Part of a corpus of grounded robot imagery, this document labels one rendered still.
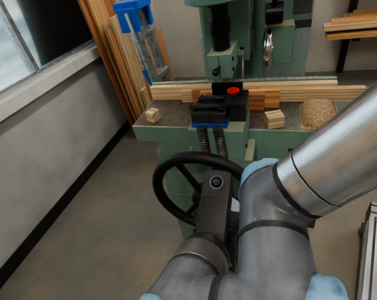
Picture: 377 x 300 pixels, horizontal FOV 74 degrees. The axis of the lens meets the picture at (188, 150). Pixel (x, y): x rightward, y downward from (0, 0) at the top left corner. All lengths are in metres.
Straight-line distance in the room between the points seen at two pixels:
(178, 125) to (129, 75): 1.45
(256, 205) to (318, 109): 0.48
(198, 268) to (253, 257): 0.07
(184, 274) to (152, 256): 1.27
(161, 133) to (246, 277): 0.60
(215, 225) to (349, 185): 0.20
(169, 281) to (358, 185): 0.20
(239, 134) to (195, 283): 0.40
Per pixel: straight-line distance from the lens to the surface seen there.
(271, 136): 0.72
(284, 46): 0.94
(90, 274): 1.65
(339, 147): 0.25
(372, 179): 0.26
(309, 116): 0.72
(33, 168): 1.87
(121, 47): 2.11
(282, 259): 0.26
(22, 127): 1.81
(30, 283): 1.84
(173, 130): 0.77
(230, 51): 0.76
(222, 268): 0.34
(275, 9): 0.87
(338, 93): 0.84
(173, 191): 0.98
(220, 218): 0.38
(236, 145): 0.62
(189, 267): 0.30
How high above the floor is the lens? 1.30
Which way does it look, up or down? 38 degrees down
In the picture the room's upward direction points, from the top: 12 degrees counter-clockwise
